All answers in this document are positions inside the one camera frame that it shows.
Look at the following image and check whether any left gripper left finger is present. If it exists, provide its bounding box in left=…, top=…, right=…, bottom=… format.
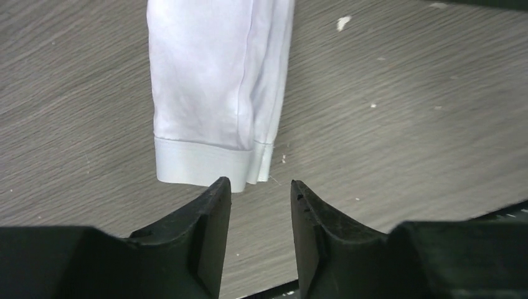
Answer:
left=1, top=178, right=231, bottom=298

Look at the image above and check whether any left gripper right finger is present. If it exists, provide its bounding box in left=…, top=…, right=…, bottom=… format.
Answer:
left=291, top=181, right=527, bottom=298

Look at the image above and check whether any white black-trimmed underwear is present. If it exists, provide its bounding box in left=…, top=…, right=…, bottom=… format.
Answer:
left=146, top=0, right=295, bottom=192

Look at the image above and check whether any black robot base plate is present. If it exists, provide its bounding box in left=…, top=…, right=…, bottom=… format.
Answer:
left=239, top=199, right=528, bottom=299

